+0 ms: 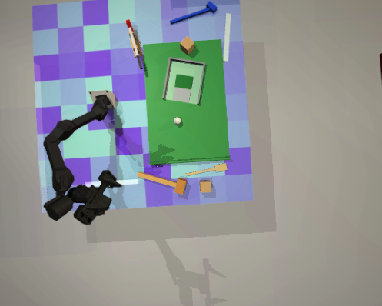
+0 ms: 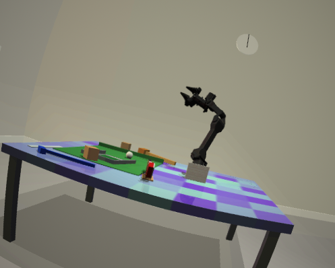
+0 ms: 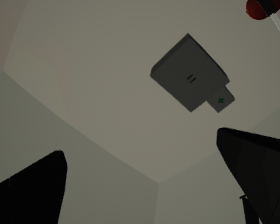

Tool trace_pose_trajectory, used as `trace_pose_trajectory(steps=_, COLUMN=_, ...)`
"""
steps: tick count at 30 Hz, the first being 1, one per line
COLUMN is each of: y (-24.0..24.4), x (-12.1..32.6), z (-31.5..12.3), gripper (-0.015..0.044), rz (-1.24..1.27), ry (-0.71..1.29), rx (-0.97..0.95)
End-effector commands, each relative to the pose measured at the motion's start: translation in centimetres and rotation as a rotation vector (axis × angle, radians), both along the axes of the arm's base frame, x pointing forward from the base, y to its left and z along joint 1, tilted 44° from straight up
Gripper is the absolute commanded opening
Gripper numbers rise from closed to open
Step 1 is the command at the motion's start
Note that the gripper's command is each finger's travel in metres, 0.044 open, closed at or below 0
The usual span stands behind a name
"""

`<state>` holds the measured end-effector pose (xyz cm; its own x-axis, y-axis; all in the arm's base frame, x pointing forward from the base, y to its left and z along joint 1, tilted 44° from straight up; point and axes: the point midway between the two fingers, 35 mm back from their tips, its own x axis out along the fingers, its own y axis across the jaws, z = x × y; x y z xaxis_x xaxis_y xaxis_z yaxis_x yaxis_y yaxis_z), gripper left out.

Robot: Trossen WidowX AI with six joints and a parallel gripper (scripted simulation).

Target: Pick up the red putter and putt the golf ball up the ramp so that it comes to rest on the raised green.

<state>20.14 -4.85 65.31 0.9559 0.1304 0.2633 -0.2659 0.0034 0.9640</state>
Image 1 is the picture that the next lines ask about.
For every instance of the tan cube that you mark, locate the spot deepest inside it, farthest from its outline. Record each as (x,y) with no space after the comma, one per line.
(187,45)
(205,186)

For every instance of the orange mallet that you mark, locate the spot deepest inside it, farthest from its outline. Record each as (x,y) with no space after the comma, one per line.
(179,185)

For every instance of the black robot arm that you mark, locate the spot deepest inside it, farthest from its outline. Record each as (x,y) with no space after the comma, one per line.
(62,177)

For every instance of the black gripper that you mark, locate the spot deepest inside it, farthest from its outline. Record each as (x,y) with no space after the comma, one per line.
(90,196)

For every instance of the pale grey flat bar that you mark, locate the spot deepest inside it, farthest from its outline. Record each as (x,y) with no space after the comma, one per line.
(226,36)

